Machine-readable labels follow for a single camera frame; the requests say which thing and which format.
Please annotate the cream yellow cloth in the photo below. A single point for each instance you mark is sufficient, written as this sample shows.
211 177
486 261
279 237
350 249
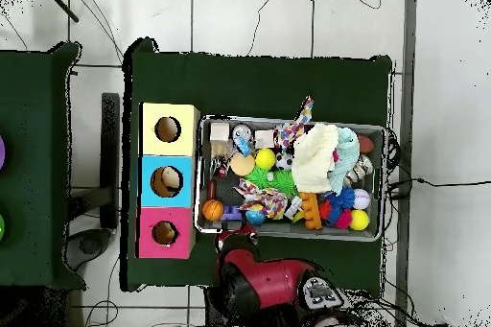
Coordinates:
312 158

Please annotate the mint green cloth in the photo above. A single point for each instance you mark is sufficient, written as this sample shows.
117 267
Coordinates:
347 158

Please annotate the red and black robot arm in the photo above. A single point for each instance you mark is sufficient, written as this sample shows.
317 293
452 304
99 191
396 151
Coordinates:
276 281

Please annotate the metal mesh bin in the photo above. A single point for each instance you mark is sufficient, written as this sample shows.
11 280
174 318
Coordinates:
333 232

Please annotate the small orange basketball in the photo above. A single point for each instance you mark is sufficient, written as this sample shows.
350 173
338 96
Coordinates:
213 210

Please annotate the green spiky ball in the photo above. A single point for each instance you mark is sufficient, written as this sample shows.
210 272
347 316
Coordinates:
284 183

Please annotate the yellow smiley ball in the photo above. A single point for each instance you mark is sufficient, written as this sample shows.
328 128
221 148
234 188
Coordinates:
265 159

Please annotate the plain wooden cube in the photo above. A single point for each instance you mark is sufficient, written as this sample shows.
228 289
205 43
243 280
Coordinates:
264 139
219 131

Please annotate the white baseball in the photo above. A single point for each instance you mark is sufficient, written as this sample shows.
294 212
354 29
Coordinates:
361 199

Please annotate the dark green table cloth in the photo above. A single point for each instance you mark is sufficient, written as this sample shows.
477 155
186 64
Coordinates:
249 85

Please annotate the grey floor stand base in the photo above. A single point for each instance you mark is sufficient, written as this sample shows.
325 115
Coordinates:
90 244

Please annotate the black upright panel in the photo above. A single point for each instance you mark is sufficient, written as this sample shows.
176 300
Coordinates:
110 150

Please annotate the green cloth side table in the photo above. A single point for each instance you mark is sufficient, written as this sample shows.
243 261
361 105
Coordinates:
30 169

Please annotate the green round object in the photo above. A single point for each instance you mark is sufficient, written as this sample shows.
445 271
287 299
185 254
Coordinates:
1 227

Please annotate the purple round object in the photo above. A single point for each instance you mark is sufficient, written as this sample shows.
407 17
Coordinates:
1 152

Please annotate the dark slanted rod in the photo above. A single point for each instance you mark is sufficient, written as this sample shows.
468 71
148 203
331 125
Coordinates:
59 3

